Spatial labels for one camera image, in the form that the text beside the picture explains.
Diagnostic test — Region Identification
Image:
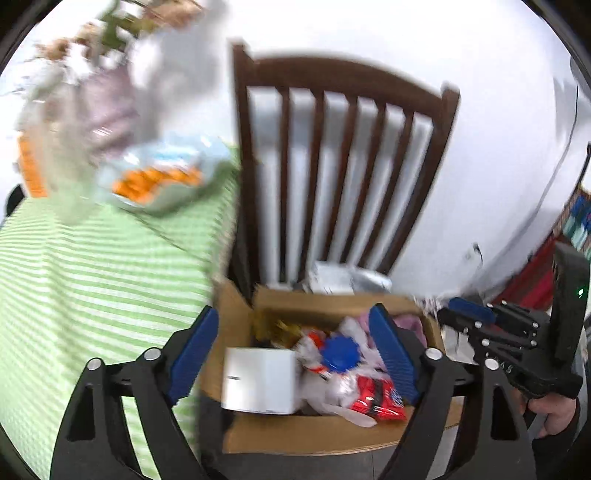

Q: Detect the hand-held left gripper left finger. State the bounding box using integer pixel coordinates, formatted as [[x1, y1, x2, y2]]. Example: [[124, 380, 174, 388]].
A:
[[50, 305, 220, 480]]

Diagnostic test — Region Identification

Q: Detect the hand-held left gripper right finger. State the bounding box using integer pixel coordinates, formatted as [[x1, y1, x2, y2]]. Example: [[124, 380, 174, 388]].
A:
[[368, 304, 539, 480]]

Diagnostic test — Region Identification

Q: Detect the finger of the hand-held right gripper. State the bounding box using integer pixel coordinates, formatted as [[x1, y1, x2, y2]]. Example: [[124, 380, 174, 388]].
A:
[[436, 308, 492, 334], [449, 298, 497, 324]]

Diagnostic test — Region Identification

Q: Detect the red snack packet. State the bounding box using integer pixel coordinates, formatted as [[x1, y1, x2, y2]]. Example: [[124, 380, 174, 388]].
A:
[[348, 374, 409, 423]]

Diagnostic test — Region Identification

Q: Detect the blue plastic lid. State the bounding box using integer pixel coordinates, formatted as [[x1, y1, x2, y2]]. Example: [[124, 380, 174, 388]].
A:
[[322, 335, 361, 372]]

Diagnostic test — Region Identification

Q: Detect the white milk carton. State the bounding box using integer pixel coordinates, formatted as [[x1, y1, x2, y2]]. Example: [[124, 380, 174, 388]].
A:
[[222, 347, 303, 415]]

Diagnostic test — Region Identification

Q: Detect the gold snack packet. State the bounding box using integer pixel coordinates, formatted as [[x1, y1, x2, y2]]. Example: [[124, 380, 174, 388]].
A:
[[256, 318, 305, 347]]

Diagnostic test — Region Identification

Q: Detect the brown cardboard box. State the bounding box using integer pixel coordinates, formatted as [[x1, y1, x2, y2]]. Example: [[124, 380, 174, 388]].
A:
[[198, 277, 465, 457]]

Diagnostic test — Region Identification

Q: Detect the person's right hand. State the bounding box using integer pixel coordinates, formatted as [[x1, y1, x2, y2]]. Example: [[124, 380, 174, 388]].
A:
[[519, 394, 581, 439]]

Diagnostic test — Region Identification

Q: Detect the pink plastic bag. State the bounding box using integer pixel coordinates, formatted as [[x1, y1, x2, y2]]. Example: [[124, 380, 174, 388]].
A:
[[360, 311, 428, 347]]

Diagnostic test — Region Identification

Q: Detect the red striped cloth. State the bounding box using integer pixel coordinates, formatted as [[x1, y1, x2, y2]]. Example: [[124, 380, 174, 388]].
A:
[[501, 185, 591, 317]]

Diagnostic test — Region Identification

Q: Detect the silver foil packet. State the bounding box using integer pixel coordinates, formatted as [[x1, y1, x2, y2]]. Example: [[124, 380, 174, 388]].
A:
[[307, 261, 393, 296]]

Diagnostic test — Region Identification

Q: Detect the green checkered tablecloth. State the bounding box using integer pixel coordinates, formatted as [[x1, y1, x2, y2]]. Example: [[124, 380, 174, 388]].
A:
[[0, 152, 241, 478]]

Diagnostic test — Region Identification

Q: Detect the clear packet of orange fruit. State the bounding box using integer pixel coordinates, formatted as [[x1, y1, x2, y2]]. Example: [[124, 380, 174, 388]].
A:
[[95, 134, 234, 217]]

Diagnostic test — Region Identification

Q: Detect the large glass jar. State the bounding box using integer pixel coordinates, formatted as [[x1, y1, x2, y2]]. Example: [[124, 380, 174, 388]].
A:
[[18, 69, 139, 222]]

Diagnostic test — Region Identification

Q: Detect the orange book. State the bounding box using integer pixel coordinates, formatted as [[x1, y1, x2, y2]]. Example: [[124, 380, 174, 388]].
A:
[[16, 136, 47, 197]]

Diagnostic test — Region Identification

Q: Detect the dark wooden chair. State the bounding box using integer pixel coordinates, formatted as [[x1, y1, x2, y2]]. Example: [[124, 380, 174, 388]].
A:
[[222, 41, 462, 296]]

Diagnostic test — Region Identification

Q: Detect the pale purple bag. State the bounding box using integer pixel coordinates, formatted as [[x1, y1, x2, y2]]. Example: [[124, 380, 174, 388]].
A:
[[81, 69, 139, 148]]

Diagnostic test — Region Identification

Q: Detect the dried flower bouquet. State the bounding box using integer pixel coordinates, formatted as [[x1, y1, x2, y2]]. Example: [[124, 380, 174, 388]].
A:
[[28, 0, 204, 61]]

